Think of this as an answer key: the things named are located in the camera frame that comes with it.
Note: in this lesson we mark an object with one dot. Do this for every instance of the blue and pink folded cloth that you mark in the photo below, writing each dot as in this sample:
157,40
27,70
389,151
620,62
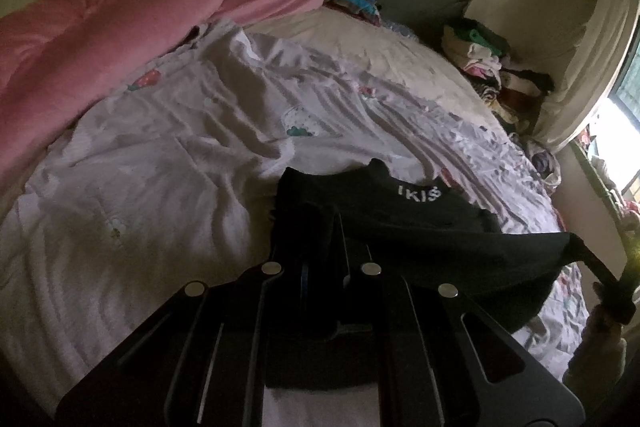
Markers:
352,2

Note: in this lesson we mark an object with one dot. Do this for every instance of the pink blanket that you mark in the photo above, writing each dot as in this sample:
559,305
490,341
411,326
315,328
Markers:
110,37

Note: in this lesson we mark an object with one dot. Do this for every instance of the cream mattress sheet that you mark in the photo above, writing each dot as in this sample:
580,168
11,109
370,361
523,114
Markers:
375,47

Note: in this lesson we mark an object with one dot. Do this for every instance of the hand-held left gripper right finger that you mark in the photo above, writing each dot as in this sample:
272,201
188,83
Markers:
425,357

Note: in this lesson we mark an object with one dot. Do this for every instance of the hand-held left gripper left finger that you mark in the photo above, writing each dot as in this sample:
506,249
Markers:
220,347

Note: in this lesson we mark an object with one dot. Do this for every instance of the person's right hand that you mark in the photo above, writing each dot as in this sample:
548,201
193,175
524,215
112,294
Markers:
602,332

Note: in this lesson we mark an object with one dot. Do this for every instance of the black shirt with white lettering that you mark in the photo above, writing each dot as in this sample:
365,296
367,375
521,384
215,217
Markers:
425,227

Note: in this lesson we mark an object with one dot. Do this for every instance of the pile of mixed clothes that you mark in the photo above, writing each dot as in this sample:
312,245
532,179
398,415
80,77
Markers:
495,67

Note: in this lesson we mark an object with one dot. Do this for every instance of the clothes on window sill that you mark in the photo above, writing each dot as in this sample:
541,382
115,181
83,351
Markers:
610,177

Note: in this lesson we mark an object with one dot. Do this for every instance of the cream curtain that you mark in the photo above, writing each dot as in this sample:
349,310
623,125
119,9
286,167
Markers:
585,57

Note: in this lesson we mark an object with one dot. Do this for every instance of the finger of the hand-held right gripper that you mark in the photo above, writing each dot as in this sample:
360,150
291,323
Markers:
607,282

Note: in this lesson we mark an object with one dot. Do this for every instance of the barred window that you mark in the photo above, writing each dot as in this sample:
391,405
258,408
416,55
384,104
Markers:
627,107

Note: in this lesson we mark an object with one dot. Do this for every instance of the white printed bed sheet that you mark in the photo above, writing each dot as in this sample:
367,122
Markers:
175,157

